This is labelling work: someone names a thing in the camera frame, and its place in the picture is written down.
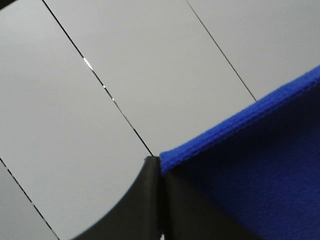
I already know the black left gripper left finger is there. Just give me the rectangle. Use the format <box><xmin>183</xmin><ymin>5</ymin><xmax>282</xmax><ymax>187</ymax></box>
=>
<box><xmin>74</xmin><ymin>156</ymin><xmax>160</xmax><ymax>240</ymax></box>

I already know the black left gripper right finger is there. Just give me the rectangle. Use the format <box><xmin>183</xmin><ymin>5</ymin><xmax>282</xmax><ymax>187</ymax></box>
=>
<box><xmin>164</xmin><ymin>169</ymin><xmax>253</xmax><ymax>240</ymax></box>

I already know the blue microfibre towel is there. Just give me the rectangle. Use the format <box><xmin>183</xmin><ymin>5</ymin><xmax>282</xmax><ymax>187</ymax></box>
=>
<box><xmin>159</xmin><ymin>67</ymin><xmax>320</xmax><ymax>240</ymax></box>

